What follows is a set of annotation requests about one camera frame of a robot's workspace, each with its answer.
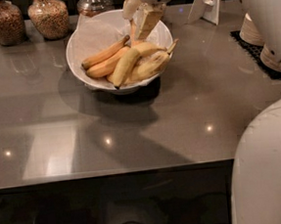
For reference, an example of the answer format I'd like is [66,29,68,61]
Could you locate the spotted yellow banana right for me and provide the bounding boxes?
[103,37,183,87]

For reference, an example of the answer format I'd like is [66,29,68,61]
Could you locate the upper stack paper cups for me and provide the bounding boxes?
[239,14,264,47]

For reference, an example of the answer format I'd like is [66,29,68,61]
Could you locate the stack paper cups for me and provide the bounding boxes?
[259,45,281,71]
[239,14,264,47]

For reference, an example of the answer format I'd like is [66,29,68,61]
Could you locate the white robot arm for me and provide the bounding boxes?
[231,0,281,224]

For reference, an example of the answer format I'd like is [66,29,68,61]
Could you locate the white paper bowl liner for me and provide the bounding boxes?
[66,10,161,95]

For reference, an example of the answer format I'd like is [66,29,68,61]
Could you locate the lower stack paper cups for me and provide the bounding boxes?
[259,45,281,71]

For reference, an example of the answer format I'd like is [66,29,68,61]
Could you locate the white sign stand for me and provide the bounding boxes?
[187,0,221,25]

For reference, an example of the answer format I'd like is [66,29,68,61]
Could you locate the black rubber mat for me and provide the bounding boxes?
[230,31,281,80]

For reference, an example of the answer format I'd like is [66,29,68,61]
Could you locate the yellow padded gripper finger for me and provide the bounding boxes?
[133,3,166,40]
[122,0,142,20]

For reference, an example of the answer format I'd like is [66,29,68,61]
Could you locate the leftmost grain-filled glass jar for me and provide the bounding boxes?
[0,0,25,46]

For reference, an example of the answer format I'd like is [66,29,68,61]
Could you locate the lower orange-yellow banana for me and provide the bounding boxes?
[86,45,129,78]

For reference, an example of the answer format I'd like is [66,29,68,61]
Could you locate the yellow banana back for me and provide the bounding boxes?
[129,20,144,47]

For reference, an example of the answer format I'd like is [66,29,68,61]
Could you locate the large front yellow banana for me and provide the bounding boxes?
[108,39,170,90]

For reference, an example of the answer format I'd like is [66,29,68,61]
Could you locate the white ceramic bowl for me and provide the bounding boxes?
[66,10,177,95]

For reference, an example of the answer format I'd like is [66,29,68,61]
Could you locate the grain-filled glass jar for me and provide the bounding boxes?
[27,0,70,40]
[0,0,25,46]

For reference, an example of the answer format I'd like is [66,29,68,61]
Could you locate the orange-yellow banana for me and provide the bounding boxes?
[86,45,129,78]
[81,34,130,69]

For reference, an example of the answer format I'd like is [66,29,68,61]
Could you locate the upper orange-yellow banana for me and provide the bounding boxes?
[81,34,130,69]

